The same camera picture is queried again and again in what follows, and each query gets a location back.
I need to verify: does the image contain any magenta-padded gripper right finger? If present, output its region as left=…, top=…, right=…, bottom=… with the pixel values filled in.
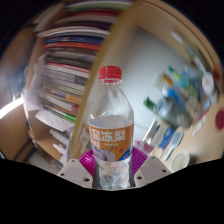
left=128, top=147, right=172, bottom=188

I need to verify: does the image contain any grey shaker bottle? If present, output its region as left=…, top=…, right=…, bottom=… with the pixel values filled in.
left=154, top=96, right=193, bottom=129

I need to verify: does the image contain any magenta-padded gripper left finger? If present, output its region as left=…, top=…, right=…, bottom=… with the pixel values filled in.
left=57, top=148, right=98, bottom=189

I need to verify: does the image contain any clear red-capped drink bottle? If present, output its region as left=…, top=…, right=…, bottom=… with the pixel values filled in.
left=88, top=65, right=135, bottom=191

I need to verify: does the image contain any ceiling light tube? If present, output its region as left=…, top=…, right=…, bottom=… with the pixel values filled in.
left=0, top=96, right=25, bottom=120

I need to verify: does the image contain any blue and white carton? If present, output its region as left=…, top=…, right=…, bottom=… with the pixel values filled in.
left=151, top=124, right=176, bottom=158

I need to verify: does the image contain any light blue hairbrush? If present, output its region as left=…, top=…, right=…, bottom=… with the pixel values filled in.
left=162, top=129, right=184, bottom=162

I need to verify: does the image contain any green glass bottle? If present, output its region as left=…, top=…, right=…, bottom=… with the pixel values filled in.
left=143, top=96, right=161, bottom=113

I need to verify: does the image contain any wooden shelf unit with books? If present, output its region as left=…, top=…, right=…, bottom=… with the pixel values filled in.
left=24, top=0, right=135, bottom=163

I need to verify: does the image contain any white-lidded brown jar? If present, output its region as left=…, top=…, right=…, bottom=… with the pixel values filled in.
left=200, top=71, right=216, bottom=96

